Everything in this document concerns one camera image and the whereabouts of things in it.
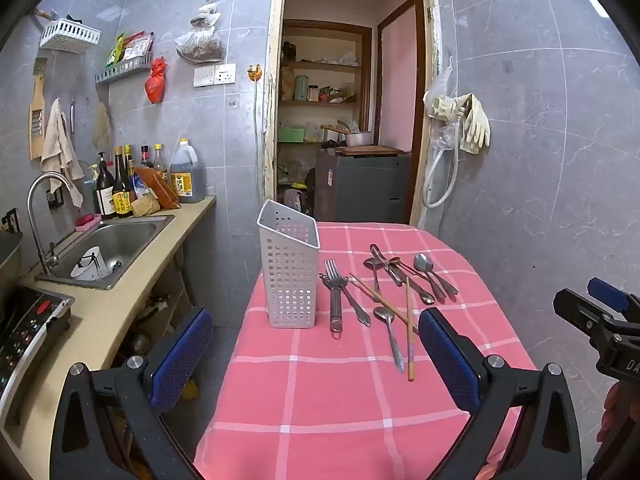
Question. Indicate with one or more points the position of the green box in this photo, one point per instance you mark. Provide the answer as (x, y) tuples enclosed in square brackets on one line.
[(291, 134)]

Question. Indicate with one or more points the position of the clear bag of dried goods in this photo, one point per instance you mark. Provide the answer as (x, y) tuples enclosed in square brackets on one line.
[(200, 45)]

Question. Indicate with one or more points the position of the beige kitchen counter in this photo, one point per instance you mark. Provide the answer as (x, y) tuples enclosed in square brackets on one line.
[(100, 320)]

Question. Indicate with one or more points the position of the pink door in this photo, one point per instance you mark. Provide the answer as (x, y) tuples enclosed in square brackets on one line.
[(400, 85)]

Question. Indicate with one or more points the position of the red cap sauce bottle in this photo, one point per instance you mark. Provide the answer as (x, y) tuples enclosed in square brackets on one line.
[(146, 157)]

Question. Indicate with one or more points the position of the beige hanging towel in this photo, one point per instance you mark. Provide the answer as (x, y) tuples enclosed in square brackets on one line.
[(57, 150)]

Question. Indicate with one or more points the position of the beige scrubber roll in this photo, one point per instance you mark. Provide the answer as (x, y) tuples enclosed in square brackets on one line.
[(145, 206)]

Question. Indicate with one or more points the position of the white wall socket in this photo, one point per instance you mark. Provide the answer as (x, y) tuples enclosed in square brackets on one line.
[(225, 74)]

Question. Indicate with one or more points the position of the person's right hand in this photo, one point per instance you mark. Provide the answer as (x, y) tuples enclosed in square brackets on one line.
[(611, 410)]

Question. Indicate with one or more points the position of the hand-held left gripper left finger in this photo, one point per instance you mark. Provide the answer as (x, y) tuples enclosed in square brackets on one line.
[(182, 355)]

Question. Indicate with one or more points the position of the white cup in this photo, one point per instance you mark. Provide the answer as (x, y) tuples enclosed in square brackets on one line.
[(95, 265)]

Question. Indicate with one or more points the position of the clear hanging plastic bag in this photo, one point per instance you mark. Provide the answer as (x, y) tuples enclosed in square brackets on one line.
[(441, 77)]

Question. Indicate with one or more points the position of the red snack packet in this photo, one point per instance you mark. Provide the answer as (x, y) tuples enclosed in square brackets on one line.
[(137, 46)]

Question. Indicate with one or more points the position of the grey wall shelf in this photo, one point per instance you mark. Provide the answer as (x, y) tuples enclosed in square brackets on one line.
[(122, 71)]

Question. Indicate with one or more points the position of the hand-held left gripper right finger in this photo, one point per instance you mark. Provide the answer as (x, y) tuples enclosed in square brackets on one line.
[(450, 355)]

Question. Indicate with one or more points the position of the metal pot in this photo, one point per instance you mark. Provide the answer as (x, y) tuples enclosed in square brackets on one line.
[(359, 139)]

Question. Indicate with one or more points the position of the glass jar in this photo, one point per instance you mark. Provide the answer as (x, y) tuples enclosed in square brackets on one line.
[(313, 93)]

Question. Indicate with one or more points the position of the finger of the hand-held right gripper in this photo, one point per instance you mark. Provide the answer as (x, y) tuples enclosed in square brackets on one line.
[(575, 307), (607, 291)]

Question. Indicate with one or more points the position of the steel sink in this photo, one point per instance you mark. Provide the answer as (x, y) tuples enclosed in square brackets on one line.
[(125, 240)]

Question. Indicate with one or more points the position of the green flask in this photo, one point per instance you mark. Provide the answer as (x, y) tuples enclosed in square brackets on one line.
[(300, 88)]

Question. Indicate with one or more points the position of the blue and white packet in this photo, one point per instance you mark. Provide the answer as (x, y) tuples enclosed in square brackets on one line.
[(139, 187)]

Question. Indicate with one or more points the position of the black induction cooker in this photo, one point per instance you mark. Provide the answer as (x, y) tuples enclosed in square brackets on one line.
[(27, 330)]

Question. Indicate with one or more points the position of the wooden shelf unit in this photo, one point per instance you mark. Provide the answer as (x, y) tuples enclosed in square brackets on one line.
[(325, 66)]

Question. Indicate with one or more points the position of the green snack packet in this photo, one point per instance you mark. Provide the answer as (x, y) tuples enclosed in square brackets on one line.
[(115, 52)]

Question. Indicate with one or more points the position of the pink sponge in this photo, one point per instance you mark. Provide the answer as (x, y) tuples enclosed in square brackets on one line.
[(87, 222)]

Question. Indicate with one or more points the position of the wooden chopping board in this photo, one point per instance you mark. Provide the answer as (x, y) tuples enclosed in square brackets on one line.
[(370, 150)]

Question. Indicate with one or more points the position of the white wall switch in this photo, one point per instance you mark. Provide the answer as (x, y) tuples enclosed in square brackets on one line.
[(204, 76)]

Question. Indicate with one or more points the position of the hanging loofah scrubber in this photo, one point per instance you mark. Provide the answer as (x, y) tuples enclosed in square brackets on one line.
[(102, 127)]

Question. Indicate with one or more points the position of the wooden grater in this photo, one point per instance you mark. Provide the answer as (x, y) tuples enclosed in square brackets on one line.
[(37, 120)]

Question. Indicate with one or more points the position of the cream rubber glove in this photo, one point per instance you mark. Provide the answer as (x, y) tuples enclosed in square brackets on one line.
[(475, 125), (442, 106)]

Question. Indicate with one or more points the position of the worn wooden door frame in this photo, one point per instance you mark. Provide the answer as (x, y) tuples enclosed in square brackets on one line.
[(272, 110)]

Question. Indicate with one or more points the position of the yellow cap sauce bottle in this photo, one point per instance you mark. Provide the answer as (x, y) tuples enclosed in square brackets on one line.
[(159, 162)]

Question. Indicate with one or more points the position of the dark slim sauce bottle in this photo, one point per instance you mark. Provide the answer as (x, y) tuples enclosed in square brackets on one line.
[(128, 160)]

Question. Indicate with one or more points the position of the grey cabinet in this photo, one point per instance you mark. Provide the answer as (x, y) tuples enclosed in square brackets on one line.
[(362, 185)]

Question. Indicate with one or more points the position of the large dark vinegar jug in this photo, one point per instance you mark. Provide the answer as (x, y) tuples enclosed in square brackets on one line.
[(187, 180)]

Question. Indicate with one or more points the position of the red plastic bag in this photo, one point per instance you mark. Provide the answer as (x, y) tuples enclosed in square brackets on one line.
[(156, 82)]

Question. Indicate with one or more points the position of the orange wall hook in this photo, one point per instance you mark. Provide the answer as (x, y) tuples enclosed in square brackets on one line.
[(255, 72)]

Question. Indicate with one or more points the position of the black wall socket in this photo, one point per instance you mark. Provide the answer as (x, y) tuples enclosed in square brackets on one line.
[(56, 199)]

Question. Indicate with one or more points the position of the hanging metal tool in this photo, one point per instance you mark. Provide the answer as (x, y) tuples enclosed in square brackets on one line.
[(73, 117)]

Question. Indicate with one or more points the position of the soy sauce bottle yellow label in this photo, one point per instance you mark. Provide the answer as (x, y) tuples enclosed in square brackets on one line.
[(121, 200)]

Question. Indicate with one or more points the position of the white perforated utensil holder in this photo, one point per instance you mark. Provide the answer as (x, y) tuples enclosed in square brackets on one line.
[(290, 280)]

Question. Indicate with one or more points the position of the white wall basket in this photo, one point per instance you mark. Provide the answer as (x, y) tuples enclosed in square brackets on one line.
[(70, 35)]

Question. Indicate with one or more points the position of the small metal spoon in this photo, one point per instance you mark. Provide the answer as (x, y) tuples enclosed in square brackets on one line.
[(372, 263)]

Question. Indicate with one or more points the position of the pink checked tablecloth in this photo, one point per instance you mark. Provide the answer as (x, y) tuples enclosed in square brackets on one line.
[(325, 400)]

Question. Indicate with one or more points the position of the metal faucet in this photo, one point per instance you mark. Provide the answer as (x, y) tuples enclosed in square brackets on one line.
[(35, 220)]

